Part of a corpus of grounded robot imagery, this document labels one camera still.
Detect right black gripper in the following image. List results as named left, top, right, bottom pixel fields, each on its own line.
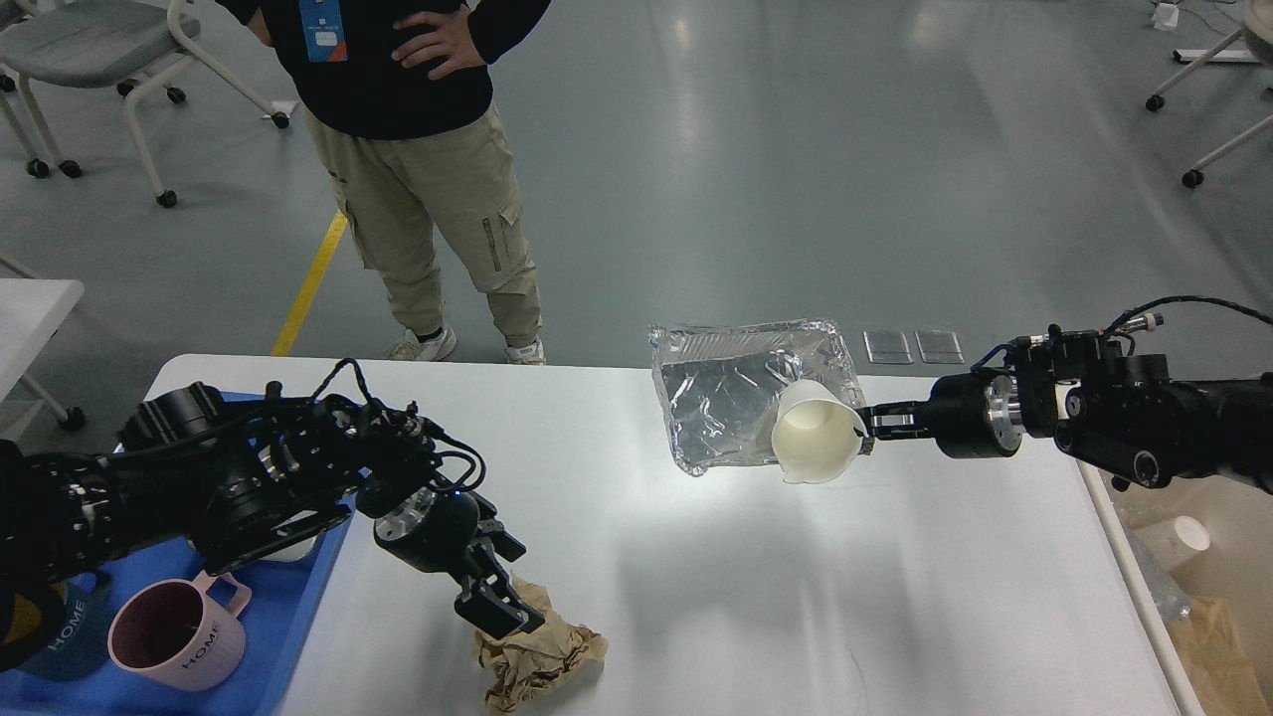
left=855, top=373, right=1023, bottom=457

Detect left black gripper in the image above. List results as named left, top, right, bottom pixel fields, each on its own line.
left=374, top=489, right=545, bottom=640

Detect white paper cup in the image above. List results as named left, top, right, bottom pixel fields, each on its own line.
left=770, top=380, right=867, bottom=484

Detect brown paper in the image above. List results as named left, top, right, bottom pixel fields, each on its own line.
left=1166, top=598, right=1270, bottom=715
left=474, top=575, right=610, bottom=715

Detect aluminium foil container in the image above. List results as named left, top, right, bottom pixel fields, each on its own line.
left=648, top=320, right=864, bottom=476

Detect pink HOME mug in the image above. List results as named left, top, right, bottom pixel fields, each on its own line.
left=107, top=572, right=255, bottom=692

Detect square stainless steel dish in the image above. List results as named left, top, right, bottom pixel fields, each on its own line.
left=261, top=536, right=318, bottom=563

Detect dark teal HOME mug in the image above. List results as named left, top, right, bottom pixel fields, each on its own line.
left=18, top=569, right=115, bottom=682

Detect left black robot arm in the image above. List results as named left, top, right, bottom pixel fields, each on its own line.
left=1, top=381, right=545, bottom=670

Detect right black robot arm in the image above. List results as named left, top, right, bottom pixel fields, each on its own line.
left=859, top=302, right=1272, bottom=492

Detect person's left hand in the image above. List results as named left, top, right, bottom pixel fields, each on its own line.
left=391, top=5, right=488, bottom=82

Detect person's right hand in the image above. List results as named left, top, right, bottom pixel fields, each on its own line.
left=246, top=6, right=272, bottom=47

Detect silver floor plate right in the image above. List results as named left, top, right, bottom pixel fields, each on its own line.
left=914, top=329, right=965, bottom=364

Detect silver floor plate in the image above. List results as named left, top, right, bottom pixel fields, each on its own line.
left=914, top=329, right=965, bottom=364
left=862, top=329, right=914, bottom=364

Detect silver floor plate left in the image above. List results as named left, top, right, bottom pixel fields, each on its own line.
left=862, top=329, right=914, bottom=364

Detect blue plastic tray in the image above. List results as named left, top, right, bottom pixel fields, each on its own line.
left=3, top=385, right=359, bottom=715

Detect white cup in bin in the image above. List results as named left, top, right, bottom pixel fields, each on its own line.
left=1132, top=515, right=1212, bottom=572

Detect white plastic bin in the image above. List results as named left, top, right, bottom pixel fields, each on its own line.
left=1080, top=465, right=1272, bottom=715

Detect brown paper in bin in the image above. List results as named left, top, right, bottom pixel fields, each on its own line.
left=1166, top=598, right=1270, bottom=715

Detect person in black sweater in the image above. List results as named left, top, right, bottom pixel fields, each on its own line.
left=224, top=1, right=549, bottom=364

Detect white chair base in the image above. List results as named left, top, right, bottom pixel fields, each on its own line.
left=1144, top=0, right=1273, bottom=191

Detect white side table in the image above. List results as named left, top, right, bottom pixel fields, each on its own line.
left=1, top=279, right=87, bottom=441

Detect blue ID badge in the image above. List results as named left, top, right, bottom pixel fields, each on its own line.
left=298, top=0, right=348, bottom=64

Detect grey office chair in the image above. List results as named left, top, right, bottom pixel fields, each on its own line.
left=1, top=1, right=290, bottom=208

